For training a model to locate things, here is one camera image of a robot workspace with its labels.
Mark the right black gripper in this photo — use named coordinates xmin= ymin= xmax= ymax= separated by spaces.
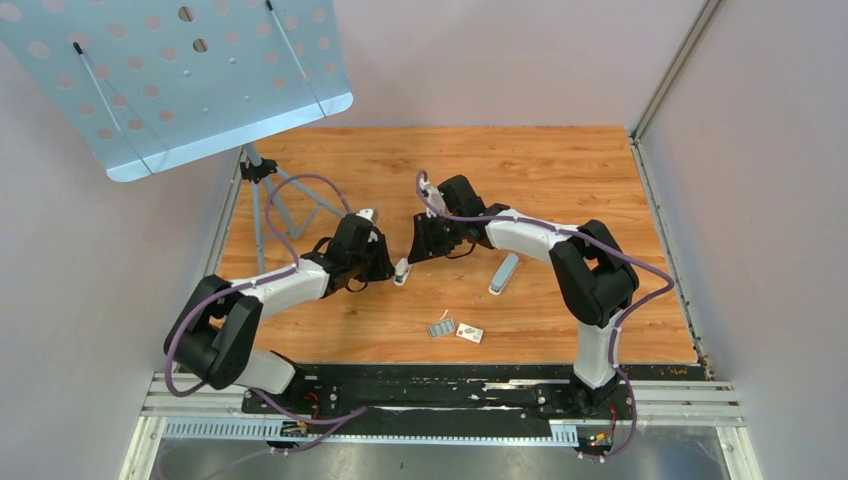
xmin=408 ymin=211 xmax=465 ymax=265

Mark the small white stapler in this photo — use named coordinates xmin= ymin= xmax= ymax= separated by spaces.
xmin=392 ymin=257 xmax=412 ymax=286

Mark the grey white stapler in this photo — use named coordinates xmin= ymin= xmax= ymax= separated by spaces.
xmin=488 ymin=253 xmax=520 ymax=296

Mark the white staple box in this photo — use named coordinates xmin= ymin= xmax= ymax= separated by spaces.
xmin=456 ymin=323 xmax=484 ymax=344

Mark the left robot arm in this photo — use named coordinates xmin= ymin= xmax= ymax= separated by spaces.
xmin=164 ymin=209 xmax=395 ymax=413

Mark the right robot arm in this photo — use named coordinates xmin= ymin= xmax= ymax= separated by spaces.
xmin=407 ymin=171 xmax=639 ymax=418

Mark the blue perforated music stand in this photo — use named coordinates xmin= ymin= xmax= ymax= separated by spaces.
xmin=1 ymin=1 xmax=353 ymax=275

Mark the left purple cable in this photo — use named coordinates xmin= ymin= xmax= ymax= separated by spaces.
xmin=162 ymin=173 xmax=355 ymax=399

